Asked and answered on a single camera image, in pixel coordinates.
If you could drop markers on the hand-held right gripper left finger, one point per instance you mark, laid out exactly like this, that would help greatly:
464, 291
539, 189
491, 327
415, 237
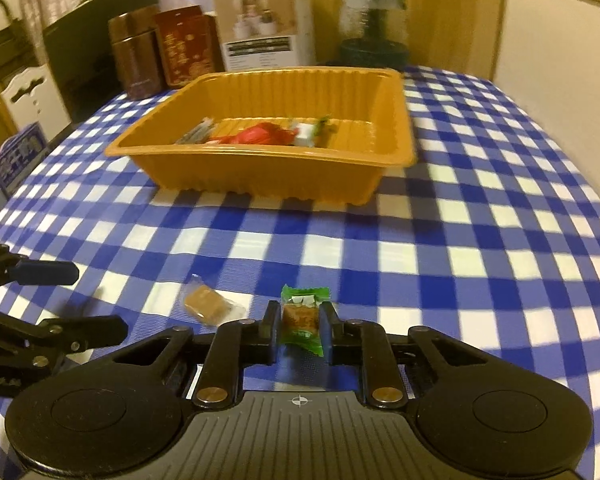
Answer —
272, 332

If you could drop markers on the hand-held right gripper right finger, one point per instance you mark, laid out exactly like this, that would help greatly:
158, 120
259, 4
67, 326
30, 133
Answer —
327, 332

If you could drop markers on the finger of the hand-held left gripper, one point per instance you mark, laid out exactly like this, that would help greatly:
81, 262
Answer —
45, 272
80, 332

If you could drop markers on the brown candy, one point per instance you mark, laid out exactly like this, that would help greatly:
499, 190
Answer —
300, 320

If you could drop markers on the brown caramel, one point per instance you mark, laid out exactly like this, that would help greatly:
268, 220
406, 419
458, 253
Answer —
207, 302

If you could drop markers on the orange plastic tray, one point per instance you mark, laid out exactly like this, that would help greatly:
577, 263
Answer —
260, 170

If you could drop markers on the large red snack packet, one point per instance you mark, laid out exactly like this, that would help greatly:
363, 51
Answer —
265, 135

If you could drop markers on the clear sesame bar packet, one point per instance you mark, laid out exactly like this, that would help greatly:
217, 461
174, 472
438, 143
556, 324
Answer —
195, 132

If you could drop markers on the blue printed box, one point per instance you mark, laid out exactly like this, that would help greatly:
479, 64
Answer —
20, 157

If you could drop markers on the blue white checkered tablecloth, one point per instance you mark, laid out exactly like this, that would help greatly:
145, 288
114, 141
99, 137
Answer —
430, 210

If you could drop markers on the white wooden furniture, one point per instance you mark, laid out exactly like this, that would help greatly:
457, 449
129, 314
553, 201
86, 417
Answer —
35, 95

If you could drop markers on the white candy with green ends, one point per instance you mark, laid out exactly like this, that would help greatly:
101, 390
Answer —
304, 135

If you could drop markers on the black cabinet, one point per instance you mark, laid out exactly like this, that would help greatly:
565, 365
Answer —
80, 60

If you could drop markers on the brown metal tin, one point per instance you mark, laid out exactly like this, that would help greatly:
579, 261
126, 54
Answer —
135, 55

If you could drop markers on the red tin with gold print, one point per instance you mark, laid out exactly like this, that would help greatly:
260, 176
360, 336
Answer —
185, 50

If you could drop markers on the white cardboard box with photo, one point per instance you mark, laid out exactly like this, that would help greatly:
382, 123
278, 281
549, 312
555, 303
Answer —
265, 25

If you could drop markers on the glass jar with dark base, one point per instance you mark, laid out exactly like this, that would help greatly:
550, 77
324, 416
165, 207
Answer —
375, 25

